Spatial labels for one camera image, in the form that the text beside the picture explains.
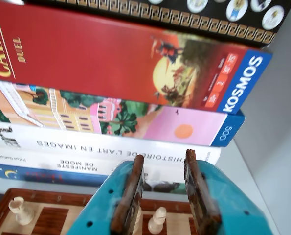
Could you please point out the blue book with moon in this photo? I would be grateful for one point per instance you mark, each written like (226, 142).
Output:
(37, 175)

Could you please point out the wooden chessboard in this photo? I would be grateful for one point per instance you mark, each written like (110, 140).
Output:
(54, 220)

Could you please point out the black box gold pattern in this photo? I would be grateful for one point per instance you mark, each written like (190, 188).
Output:
(208, 14)

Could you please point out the white chess bishop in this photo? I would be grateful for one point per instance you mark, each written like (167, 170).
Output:
(157, 225)

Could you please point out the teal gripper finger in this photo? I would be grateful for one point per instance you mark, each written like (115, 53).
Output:
(228, 210)
(103, 205)

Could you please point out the pink illustrated puzzle box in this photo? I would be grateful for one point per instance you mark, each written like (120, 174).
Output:
(184, 122)

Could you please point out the red Catan Duel box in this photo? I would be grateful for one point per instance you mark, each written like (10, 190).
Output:
(86, 61)

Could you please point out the white book Manifeste de mode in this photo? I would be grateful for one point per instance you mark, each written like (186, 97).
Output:
(37, 161)

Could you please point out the white chess rook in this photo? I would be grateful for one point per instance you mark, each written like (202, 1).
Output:
(21, 213)

